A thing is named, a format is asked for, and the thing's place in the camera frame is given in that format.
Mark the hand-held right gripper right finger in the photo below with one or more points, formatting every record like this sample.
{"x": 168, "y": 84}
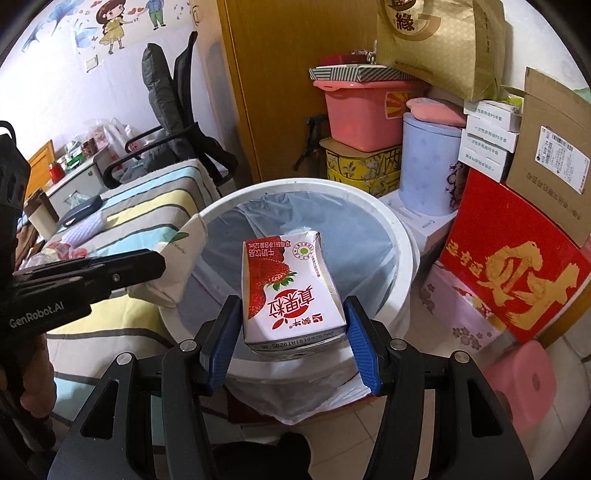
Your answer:
{"x": 364, "y": 350}

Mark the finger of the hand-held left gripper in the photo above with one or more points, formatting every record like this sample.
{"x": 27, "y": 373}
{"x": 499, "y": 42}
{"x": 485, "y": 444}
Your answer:
{"x": 92, "y": 281}
{"x": 134, "y": 259}

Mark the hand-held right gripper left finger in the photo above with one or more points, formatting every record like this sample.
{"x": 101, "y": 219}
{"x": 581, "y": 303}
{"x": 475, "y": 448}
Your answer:
{"x": 220, "y": 350}

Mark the beige paper carton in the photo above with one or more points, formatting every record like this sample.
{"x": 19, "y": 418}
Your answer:
{"x": 184, "y": 258}

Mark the strawberry milk carton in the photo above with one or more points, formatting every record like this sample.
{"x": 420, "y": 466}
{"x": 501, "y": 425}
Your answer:
{"x": 286, "y": 300}

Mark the white round trash bin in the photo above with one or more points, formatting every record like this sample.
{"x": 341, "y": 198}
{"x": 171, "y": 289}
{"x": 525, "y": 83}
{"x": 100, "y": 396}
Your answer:
{"x": 397, "y": 258}

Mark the person's left hand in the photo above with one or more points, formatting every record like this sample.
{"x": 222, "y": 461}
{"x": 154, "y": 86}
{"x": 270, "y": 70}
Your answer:
{"x": 37, "y": 374}

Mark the purple foam net sleeve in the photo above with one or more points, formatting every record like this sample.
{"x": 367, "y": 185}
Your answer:
{"x": 87, "y": 229}

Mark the striped tablecloth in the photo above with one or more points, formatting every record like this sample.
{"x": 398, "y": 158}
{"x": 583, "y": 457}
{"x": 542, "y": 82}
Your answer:
{"x": 138, "y": 203}

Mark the navy glasses case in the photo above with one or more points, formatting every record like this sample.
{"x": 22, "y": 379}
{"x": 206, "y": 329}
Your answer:
{"x": 83, "y": 210}

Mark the white cabinet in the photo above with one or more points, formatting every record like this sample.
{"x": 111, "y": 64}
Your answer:
{"x": 78, "y": 180}

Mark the pink floral box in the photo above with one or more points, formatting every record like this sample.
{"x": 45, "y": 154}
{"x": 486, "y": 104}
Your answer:
{"x": 457, "y": 304}

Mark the translucent bin liner bag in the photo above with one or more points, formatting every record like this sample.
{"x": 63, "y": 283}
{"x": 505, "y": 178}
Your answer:
{"x": 360, "y": 240}

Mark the red cup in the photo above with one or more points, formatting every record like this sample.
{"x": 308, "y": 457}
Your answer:
{"x": 56, "y": 173}

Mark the white plastic bag red print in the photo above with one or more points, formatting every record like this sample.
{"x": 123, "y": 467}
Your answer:
{"x": 121, "y": 138}

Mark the black office chair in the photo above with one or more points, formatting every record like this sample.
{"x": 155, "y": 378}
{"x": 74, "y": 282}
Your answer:
{"x": 203, "y": 147}

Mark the white cardboard box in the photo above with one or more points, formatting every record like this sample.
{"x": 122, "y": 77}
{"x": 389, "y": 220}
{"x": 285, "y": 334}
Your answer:
{"x": 425, "y": 230}

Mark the grey cushioned office chair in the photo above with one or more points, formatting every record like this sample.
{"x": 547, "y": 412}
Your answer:
{"x": 161, "y": 101}

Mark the pink plastic stool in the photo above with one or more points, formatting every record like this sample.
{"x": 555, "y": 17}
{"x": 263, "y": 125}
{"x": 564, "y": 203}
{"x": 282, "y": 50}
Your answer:
{"x": 521, "y": 387}

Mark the red gift box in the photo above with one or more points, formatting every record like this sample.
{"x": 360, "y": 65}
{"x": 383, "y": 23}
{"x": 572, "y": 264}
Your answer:
{"x": 503, "y": 258}

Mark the yellow floral box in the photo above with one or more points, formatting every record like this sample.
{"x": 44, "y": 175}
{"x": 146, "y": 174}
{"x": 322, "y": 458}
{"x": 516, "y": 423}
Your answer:
{"x": 360, "y": 170}

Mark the light blue cylindrical container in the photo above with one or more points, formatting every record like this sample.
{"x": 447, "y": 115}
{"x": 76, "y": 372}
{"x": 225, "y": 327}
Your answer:
{"x": 429, "y": 170}

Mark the pink plastic tub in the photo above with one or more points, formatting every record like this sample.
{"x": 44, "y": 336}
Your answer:
{"x": 360, "y": 115}

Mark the wooden wardrobe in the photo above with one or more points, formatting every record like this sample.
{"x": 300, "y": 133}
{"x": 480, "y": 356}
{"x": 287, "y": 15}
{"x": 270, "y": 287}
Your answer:
{"x": 277, "y": 69}

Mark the pink lid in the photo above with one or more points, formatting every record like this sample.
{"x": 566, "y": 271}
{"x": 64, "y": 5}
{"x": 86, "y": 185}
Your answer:
{"x": 438, "y": 110}

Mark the brown cardboard box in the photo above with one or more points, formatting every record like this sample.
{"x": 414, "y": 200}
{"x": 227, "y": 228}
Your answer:
{"x": 554, "y": 161}

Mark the striped box lid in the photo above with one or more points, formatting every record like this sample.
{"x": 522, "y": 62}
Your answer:
{"x": 360, "y": 73}

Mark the gold paper bag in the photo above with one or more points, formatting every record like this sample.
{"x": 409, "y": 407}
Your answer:
{"x": 438, "y": 50}

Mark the cartoon wall sticker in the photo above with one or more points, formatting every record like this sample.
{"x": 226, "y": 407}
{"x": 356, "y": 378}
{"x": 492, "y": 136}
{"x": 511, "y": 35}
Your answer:
{"x": 115, "y": 32}

